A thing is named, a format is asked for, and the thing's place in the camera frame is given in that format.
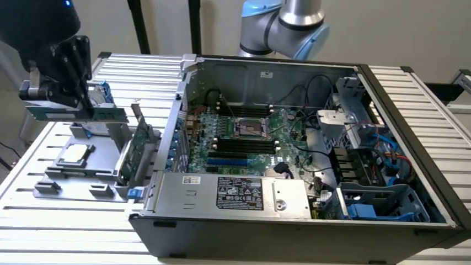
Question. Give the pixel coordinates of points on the blue case latch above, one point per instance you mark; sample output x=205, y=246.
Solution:
x=134, y=193

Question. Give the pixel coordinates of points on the grey plastic bracket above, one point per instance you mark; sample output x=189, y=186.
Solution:
x=333, y=114

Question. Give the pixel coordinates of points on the long black expansion slot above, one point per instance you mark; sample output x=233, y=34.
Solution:
x=229, y=155

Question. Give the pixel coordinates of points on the green motherboard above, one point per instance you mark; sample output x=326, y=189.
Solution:
x=225, y=128

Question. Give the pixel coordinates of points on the grey slatted side table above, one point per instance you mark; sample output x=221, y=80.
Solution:
x=462, y=91

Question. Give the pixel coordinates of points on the silver CPU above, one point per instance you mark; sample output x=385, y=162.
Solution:
x=77, y=153

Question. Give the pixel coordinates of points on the black stand pole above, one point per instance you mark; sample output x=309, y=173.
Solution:
x=195, y=27
x=139, y=27

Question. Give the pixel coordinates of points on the black RAM slot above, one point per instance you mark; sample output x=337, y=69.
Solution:
x=245, y=106
x=245, y=114
x=245, y=151
x=245, y=111
x=245, y=147
x=245, y=144
x=245, y=140

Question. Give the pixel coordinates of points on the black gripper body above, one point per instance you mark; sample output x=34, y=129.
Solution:
x=37, y=25

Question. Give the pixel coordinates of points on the green RAM stick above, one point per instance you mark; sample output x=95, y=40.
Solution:
x=107, y=114

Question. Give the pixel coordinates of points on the hard disk blue rails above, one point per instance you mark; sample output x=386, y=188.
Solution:
x=103, y=94

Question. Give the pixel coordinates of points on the blue expansion slot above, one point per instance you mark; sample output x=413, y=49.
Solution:
x=227, y=161

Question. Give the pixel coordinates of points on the tall grey metal disk bay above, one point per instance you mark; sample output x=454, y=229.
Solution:
x=350, y=94

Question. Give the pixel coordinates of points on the black box beside table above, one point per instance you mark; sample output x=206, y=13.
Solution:
x=444, y=91

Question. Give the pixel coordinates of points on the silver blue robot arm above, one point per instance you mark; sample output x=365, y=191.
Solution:
x=280, y=25

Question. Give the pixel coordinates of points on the black fan shroud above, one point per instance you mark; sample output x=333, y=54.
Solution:
x=346, y=163

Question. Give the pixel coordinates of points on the black open PC case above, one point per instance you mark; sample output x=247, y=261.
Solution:
x=258, y=237

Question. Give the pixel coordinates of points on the grey parts rack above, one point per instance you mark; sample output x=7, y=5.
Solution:
x=99, y=168

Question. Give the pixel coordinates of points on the short black expansion slot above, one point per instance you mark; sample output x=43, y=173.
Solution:
x=215, y=169

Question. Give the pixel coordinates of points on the green graphics card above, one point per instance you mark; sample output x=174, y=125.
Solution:
x=138, y=149

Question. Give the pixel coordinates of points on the grey disk bay blue clips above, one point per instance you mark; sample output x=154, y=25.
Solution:
x=372, y=198

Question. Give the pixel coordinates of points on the CPU socket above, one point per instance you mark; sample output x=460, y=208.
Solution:
x=253, y=127

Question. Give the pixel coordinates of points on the grey power supply unit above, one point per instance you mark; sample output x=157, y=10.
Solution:
x=206, y=193

